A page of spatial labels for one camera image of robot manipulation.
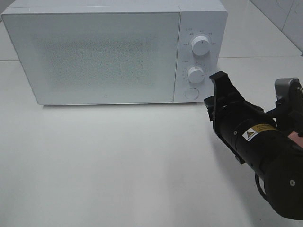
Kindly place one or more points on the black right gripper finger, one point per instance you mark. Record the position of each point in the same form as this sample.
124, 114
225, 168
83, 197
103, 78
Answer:
227, 97
209, 103

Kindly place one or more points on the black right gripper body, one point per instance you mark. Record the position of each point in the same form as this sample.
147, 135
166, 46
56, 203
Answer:
245, 129

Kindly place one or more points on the round white door release button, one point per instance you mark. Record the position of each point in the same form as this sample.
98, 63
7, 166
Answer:
192, 93

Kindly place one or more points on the white microwave door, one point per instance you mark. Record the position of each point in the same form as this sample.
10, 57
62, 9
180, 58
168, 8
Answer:
75, 59

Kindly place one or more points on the pink round plate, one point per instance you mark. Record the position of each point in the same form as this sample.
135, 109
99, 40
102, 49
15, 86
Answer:
295, 137

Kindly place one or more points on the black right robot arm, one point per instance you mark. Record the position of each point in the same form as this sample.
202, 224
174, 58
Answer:
280, 183

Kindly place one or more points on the lower white microwave knob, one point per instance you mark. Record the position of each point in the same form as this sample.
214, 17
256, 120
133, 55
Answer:
195, 75

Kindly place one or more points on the white microwave knob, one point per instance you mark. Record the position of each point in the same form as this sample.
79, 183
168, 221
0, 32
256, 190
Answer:
195, 75
200, 45

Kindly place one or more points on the upper white microwave knob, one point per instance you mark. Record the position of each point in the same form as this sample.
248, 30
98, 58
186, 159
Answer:
200, 45

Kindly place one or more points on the white microwave oven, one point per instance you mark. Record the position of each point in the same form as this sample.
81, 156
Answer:
196, 17

